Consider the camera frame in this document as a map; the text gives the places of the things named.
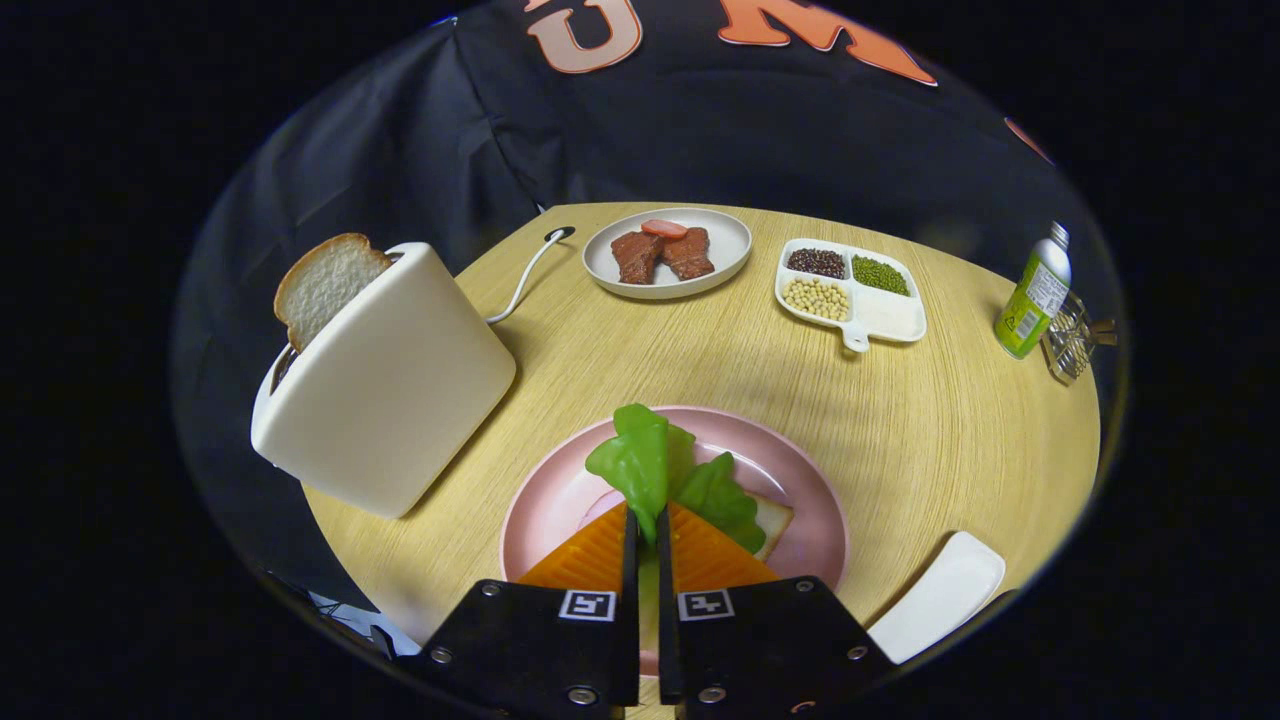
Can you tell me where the brown meat piece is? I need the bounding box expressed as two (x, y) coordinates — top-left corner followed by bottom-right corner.
(660, 227), (716, 281)
(611, 231), (663, 285)

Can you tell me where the pink round plate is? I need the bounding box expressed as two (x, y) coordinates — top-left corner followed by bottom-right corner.
(500, 405), (850, 677)

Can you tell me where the green label bottle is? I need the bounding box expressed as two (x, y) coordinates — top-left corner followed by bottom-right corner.
(994, 222), (1073, 360)

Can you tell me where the white divided dish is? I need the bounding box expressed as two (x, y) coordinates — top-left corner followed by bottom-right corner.
(775, 238), (928, 353)

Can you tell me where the white toaster cable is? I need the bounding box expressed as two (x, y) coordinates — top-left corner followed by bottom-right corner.
(486, 228), (571, 325)

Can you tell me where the pile of green beans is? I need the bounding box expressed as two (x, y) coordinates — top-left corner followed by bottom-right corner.
(852, 256), (911, 297)

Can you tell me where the black backdrop cloth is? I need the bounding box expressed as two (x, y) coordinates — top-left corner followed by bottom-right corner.
(170, 0), (1111, 601)

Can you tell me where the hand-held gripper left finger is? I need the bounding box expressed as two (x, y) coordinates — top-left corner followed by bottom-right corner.
(395, 505), (641, 720)

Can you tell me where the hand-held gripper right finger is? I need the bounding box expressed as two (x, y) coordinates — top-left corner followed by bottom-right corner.
(655, 500), (901, 720)

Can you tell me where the white oblong plate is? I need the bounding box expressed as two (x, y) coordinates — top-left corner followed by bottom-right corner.
(866, 531), (1007, 666)

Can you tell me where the grey round plate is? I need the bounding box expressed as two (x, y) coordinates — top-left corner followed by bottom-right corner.
(582, 207), (753, 301)

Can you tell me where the white toaster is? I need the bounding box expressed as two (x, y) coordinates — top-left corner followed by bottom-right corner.
(250, 242), (518, 520)

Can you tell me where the toasted bread slice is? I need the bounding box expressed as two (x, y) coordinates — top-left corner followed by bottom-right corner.
(273, 233), (394, 353)

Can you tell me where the white bread slice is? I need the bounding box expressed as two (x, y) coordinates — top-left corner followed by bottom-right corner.
(745, 495), (796, 561)

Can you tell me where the pile of soybeans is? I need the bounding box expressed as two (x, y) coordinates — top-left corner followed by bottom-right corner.
(783, 277), (851, 322)

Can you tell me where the wire utensil holder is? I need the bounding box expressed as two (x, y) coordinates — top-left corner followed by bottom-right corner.
(1040, 290), (1119, 386)

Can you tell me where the green lettuce leaf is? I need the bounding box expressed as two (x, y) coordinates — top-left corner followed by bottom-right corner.
(585, 403), (768, 641)

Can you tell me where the pile of dark beans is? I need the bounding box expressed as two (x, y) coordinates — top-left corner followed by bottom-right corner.
(787, 248), (847, 279)

